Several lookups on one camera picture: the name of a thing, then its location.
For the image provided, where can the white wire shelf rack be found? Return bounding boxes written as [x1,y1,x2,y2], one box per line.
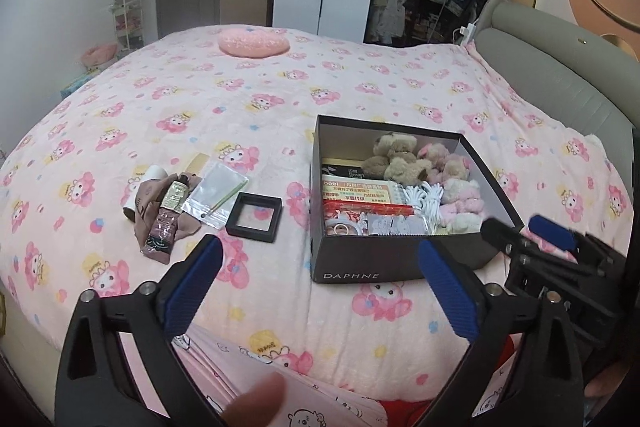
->
[111,0,144,58]

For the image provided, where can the clear zip bag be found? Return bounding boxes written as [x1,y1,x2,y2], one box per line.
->
[181,161,250,230]

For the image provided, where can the beige plush dog toy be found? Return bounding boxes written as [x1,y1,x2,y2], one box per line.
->
[361,132,433,186]

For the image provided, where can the hand cream tube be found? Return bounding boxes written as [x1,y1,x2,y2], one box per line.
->
[139,173,194,266]

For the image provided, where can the black square frame case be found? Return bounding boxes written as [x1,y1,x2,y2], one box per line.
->
[226,192,283,244]

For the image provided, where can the orange label spiral notebook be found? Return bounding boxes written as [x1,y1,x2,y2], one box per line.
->
[322,174,407,205]

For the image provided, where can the black shoe box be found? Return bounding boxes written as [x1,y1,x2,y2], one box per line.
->
[309,115,524,284]

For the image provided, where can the green cotton swab sticks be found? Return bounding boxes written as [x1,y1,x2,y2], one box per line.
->
[208,179,248,213]

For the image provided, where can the white paper roll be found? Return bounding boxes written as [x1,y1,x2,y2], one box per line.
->
[120,165,168,223]

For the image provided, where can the white coiled cable bundle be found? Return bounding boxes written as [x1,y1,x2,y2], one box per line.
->
[401,180,446,233]

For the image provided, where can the grey upholstered headboard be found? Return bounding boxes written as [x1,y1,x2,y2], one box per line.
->
[473,0,639,176]

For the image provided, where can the black Smart Devil box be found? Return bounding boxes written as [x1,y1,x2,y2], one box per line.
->
[321,164,366,179]

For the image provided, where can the round pink pillow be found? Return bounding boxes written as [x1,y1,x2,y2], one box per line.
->
[218,28,291,58]

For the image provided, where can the person left hand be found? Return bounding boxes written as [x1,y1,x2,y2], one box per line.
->
[221,373,286,427]

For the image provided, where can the grey pack with rings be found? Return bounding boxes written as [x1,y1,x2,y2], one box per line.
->
[324,212,427,236]

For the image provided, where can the small gold card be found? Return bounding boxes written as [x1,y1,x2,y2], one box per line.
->
[183,153,210,176]

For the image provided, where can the pink white plush toy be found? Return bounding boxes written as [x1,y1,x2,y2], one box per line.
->
[418,143,485,235]

